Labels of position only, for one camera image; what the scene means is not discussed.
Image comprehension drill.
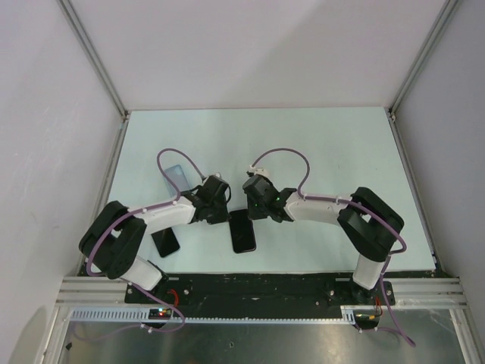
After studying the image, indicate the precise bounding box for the black phone case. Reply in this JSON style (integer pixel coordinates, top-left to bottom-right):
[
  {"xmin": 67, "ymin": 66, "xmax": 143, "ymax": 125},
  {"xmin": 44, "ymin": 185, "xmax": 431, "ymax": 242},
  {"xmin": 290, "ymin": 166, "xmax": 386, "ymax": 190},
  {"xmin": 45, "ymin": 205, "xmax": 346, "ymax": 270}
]
[{"xmin": 229, "ymin": 208, "xmax": 258, "ymax": 255}]

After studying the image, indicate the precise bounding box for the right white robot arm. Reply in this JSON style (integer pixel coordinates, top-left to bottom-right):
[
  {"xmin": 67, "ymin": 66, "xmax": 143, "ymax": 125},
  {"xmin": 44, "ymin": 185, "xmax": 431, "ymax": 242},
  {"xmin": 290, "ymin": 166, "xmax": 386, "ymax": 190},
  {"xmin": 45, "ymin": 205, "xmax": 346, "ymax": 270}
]
[{"xmin": 242, "ymin": 174, "xmax": 405, "ymax": 304}]

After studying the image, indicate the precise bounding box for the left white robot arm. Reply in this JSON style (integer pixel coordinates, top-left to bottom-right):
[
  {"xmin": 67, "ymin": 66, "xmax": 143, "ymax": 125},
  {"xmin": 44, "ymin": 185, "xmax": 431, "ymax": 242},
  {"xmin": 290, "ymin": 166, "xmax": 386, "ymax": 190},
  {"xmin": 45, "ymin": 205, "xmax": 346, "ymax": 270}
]
[{"xmin": 79, "ymin": 174, "xmax": 231, "ymax": 303}]

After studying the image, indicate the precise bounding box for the translucent blue phone case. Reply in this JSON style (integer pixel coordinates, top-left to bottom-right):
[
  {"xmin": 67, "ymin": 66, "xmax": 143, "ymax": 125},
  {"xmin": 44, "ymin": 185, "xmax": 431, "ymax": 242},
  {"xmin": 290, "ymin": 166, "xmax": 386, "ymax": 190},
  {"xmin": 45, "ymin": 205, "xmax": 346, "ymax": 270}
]
[{"xmin": 164, "ymin": 165, "xmax": 192, "ymax": 197}]

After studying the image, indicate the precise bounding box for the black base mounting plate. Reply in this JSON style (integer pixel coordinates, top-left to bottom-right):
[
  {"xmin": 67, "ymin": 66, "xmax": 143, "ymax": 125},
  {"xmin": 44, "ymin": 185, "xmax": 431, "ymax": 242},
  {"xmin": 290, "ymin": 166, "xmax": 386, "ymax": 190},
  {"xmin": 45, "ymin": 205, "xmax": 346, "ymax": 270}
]
[{"xmin": 124, "ymin": 273, "xmax": 396, "ymax": 320}]

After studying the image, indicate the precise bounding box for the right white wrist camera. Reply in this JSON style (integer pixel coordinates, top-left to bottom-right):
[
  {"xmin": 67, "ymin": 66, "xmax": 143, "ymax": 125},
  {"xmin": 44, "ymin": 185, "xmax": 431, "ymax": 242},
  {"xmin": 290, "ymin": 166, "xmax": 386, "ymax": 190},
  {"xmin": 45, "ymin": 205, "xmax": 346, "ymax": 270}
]
[{"xmin": 246, "ymin": 165, "xmax": 270, "ymax": 179}]

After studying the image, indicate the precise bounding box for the white slotted cable duct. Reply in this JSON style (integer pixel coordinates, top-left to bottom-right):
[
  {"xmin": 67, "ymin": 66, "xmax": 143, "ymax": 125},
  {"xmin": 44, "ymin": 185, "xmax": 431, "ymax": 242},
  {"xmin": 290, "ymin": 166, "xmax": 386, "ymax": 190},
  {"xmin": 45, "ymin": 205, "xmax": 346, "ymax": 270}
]
[{"xmin": 67, "ymin": 305, "xmax": 380, "ymax": 326}]

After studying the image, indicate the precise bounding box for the right aluminium frame post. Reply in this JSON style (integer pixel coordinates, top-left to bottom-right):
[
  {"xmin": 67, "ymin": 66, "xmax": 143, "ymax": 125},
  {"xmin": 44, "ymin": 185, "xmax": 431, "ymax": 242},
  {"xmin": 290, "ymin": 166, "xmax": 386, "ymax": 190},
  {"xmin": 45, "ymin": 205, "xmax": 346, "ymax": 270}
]
[{"xmin": 388, "ymin": 0, "xmax": 462, "ymax": 122}]

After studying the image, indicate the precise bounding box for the aluminium frame post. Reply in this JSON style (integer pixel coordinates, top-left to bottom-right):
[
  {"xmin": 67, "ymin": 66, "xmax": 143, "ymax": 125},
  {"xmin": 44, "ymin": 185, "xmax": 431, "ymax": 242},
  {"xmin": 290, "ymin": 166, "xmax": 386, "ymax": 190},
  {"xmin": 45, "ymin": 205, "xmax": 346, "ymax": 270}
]
[
  {"xmin": 57, "ymin": 0, "xmax": 129, "ymax": 121},
  {"xmin": 388, "ymin": 0, "xmax": 462, "ymax": 122}
]

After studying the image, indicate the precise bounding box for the left aluminium frame post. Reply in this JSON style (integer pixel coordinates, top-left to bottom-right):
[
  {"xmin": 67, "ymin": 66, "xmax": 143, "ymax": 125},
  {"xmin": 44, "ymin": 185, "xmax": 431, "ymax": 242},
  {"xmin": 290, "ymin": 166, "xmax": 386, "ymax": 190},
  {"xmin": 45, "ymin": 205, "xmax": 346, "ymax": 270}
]
[{"xmin": 57, "ymin": 0, "xmax": 129, "ymax": 121}]

